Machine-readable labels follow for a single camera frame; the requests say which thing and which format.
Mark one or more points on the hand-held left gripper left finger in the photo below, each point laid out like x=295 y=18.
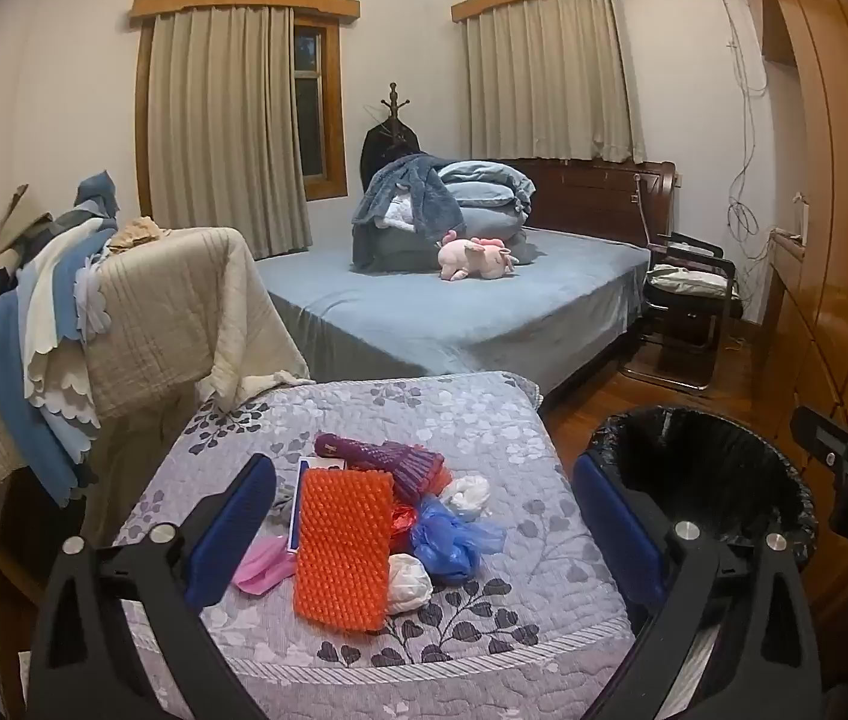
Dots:
x=232 y=532

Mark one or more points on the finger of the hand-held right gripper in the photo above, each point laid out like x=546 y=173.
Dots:
x=821 y=431

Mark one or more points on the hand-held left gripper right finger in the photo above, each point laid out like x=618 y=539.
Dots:
x=619 y=517

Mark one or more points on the white blue small box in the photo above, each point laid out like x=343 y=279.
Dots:
x=297 y=495

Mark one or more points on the black lined trash bin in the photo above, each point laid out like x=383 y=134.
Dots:
x=716 y=465

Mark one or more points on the white plastic bag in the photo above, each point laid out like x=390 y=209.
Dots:
x=409 y=581
x=469 y=495

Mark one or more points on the purple foam net sleeve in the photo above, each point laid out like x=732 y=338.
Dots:
x=379 y=457

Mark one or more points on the red plastic bag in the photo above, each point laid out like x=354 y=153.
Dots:
x=405 y=525

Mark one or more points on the orange foam net sleeve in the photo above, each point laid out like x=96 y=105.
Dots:
x=341 y=547

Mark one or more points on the blue plastic bag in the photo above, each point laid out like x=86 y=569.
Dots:
x=446 y=540

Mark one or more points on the black metal chair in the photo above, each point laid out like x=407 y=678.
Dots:
x=694 y=304

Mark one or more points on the chair seat cushion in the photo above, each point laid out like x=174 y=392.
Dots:
x=686 y=283

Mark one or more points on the beige quilted throw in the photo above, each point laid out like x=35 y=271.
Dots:
x=168 y=315

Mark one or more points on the wooden wardrobe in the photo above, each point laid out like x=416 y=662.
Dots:
x=829 y=165

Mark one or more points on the cream scalloped cloth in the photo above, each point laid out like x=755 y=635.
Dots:
x=48 y=345

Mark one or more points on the blue felt cloth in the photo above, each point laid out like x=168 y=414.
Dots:
x=11 y=390

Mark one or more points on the bed with blue sheet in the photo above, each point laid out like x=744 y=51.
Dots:
x=431 y=315

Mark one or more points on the pink plush toy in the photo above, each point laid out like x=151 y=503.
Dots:
x=469 y=255

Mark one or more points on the tan crumpled cloth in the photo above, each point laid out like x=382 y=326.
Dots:
x=135 y=234

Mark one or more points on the dark wooden headboard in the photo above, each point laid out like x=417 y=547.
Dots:
x=596 y=199

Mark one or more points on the blue grey pillow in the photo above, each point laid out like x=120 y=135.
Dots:
x=484 y=223

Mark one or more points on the grey green folded blanket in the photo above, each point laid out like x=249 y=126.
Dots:
x=401 y=251

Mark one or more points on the white folded cloth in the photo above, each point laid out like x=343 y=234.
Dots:
x=401 y=211

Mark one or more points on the folded light blue duvet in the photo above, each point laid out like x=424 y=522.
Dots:
x=484 y=180

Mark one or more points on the teal cloth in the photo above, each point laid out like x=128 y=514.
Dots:
x=97 y=195

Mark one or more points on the cardboard sheet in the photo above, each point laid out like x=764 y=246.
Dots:
x=18 y=221

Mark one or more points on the wooden framed window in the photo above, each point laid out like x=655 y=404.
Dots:
x=330 y=165

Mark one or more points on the fuzzy blue grey blanket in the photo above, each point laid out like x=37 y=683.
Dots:
x=394 y=180

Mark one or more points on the beige curtain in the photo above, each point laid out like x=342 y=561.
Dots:
x=544 y=75
x=229 y=127

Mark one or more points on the dark hanging coat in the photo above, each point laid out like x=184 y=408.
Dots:
x=379 y=154

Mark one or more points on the wooden coat rack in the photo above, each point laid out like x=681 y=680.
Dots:
x=392 y=109

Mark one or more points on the white wall box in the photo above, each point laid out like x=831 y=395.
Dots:
x=802 y=221

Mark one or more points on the dark wooden armchair frame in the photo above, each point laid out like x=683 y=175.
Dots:
x=26 y=517

